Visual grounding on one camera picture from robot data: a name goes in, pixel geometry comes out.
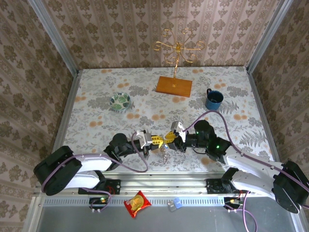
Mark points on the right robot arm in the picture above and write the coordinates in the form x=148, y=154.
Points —
x=251, y=162

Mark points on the blue mug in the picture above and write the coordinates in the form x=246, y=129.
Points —
x=213, y=104

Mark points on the green leaf pattern bowl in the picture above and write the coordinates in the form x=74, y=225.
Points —
x=120, y=101

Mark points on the red snack packet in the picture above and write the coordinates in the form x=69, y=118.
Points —
x=137, y=203

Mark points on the small blue card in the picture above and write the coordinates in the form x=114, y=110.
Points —
x=178, y=203

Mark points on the small grey card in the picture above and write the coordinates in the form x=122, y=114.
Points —
x=172, y=207

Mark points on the small controller board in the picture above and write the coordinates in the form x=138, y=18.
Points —
x=99, y=202
x=233, y=202

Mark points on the grey metal platform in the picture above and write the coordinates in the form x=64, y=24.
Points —
x=96, y=221

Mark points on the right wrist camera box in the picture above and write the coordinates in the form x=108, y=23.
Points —
x=178, y=127

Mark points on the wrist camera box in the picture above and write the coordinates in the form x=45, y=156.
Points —
x=143, y=137
x=178, y=127

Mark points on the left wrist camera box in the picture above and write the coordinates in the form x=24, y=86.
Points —
x=143, y=137

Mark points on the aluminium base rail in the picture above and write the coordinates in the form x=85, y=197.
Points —
x=164, y=184

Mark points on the aluminium table edge rail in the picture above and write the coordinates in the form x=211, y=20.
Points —
x=264, y=116
x=67, y=116

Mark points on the aluminium frame post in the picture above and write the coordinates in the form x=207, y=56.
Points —
x=268, y=36
x=53, y=36

